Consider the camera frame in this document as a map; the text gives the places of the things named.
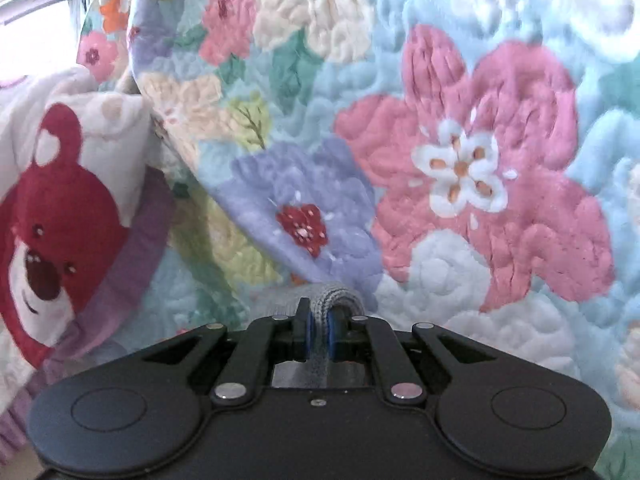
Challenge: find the white red bear quilt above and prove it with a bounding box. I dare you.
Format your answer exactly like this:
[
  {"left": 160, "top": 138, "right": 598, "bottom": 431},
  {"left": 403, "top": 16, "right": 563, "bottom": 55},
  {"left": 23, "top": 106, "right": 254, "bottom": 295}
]
[{"left": 1, "top": 65, "right": 175, "bottom": 464}]

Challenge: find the grey knit sweater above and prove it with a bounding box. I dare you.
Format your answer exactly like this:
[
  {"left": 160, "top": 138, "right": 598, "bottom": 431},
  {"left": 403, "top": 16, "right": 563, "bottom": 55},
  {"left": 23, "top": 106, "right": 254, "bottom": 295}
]
[{"left": 250, "top": 283, "right": 368, "bottom": 389}]

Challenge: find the colourful floral quilt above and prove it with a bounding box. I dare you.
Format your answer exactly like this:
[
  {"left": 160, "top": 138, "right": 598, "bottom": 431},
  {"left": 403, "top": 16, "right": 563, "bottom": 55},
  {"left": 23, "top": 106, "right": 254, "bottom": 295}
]
[{"left": 78, "top": 0, "right": 639, "bottom": 479}]

